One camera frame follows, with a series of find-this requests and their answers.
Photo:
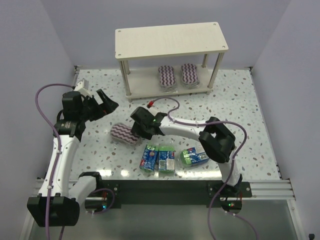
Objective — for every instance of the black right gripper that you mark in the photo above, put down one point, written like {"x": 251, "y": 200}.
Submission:
{"x": 141, "y": 125}

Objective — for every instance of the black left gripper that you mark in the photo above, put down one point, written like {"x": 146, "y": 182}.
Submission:
{"x": 97, "y": 106}

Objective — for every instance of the purple wavy sponge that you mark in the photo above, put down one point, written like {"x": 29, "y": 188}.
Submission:
{"x": 167, "y": 78}
{"x": 121, "y": 133}
{"x": 189, "y": 75}

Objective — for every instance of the green sponge pack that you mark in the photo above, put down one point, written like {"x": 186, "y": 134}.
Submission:
{"x": 193, "y": 156}
{"x": 166, "y": 160}
{"x": 149, "y": 158}

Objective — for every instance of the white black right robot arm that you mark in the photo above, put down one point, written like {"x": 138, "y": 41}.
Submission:
{"x": 216, "y": 139}

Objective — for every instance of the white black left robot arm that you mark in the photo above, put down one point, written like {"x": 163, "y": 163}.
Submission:
{"x": 58, "y": 204}

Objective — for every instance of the cream two-tier wooden shelf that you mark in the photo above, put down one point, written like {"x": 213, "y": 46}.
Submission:
{"x": 178, "y": 40}

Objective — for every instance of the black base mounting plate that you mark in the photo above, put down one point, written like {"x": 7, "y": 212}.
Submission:
{"x": 154, "y": 192}

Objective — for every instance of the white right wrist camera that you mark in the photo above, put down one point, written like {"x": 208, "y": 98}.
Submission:
{"x": 154, "y": 110}

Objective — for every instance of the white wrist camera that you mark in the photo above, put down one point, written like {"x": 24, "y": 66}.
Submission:
{"x": 83, "y": 87}
{"x": 154, "y": 110}

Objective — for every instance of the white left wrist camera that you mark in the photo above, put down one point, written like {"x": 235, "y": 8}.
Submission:
{"x": 83, "y": 87}

